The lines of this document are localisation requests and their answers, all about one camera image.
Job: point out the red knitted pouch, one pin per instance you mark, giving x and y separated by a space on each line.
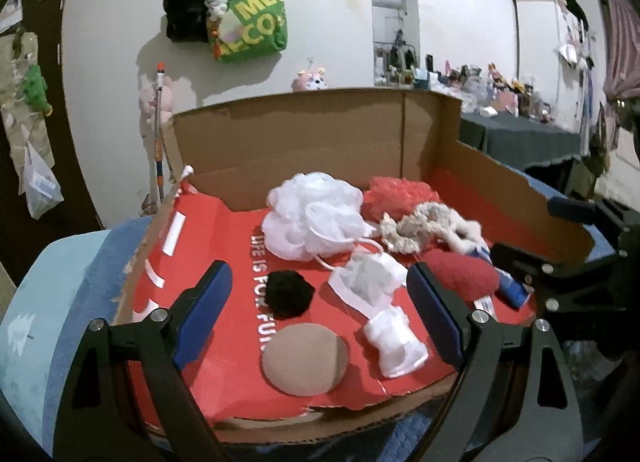
469 277

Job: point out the white refrigerator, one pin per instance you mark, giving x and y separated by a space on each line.
553 52

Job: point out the dark green covered table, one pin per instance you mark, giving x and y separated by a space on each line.
518 142

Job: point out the black backpack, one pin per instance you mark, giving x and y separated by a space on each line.
186 21

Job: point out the cream fluffy scrunchie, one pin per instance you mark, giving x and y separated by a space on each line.
431 222

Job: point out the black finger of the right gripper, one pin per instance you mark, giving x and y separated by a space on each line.
597 300

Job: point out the pink curtain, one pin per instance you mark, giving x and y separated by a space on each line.
622 71

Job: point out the orange handled mop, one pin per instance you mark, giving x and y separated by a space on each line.
158 143

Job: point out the red mesh bath pouf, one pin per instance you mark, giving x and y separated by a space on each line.
396 197

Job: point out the white plastic bag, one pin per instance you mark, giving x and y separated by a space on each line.
42 190

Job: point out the pink plush toy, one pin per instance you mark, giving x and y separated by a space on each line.
310 79

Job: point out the black pompom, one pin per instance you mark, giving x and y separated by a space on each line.
288 294

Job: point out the wall mirror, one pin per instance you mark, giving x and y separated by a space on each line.
396 42

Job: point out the beige round powder puff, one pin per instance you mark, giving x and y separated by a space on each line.
305 360

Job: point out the small white sock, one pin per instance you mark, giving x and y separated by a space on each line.
400 352

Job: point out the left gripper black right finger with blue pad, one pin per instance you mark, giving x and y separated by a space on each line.
513 398

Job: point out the green tote bag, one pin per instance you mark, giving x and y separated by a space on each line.
250 29

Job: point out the white mesh bath pouf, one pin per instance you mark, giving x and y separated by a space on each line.
315 217

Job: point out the pale pink hanging plush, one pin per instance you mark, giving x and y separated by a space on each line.
147 99

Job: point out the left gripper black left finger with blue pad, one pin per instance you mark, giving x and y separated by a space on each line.
98 416

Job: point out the red-lined cardboard box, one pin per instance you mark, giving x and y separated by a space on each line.
227 158

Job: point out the light blue blanket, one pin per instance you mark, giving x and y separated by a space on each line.
33 322

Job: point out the small white plush keychain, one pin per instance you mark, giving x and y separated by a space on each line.
216 9

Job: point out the green plush toy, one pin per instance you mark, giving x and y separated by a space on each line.
35 90

